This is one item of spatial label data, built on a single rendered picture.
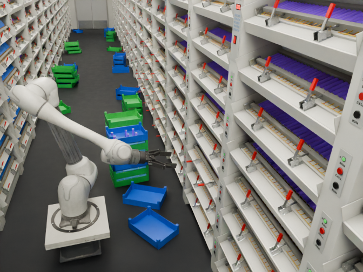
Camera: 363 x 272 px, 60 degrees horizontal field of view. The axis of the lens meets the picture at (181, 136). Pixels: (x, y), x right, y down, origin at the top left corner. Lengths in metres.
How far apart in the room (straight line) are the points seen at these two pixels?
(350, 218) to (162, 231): 1.59
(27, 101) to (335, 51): 1.45
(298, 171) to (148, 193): 1.76
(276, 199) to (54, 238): 1.30
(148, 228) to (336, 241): 1.59
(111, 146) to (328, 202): 1.07
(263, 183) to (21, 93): 1.27
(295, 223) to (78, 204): 1.28
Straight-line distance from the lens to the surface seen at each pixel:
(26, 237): 2.47
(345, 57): 0.84
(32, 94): 1.83
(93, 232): 2.00
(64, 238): 2.01
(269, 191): 1.25
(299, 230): 1.12
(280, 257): 1.29
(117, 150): 1.59
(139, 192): 2.65
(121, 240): 2.27
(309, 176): 1.02
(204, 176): 1.98
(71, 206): 1.99
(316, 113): 0.96
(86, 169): 2.09
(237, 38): 1.35
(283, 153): 1.12
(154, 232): 2.30
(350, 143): 0.83
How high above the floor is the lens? 1.60
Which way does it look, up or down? 27 degrees down
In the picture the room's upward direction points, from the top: 2 degrees clockwise
